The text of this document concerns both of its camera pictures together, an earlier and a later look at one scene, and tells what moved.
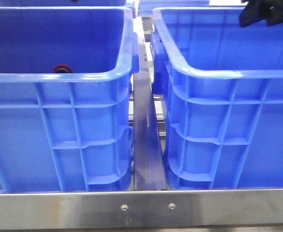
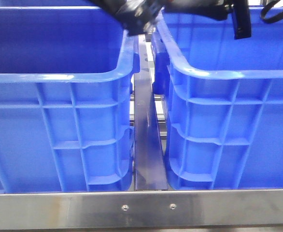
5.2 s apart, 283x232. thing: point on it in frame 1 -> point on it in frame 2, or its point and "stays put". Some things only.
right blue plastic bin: [230, 98] stays put
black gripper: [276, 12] -> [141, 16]
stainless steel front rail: [47, 210] stays put
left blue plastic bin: [59, 93] stays put
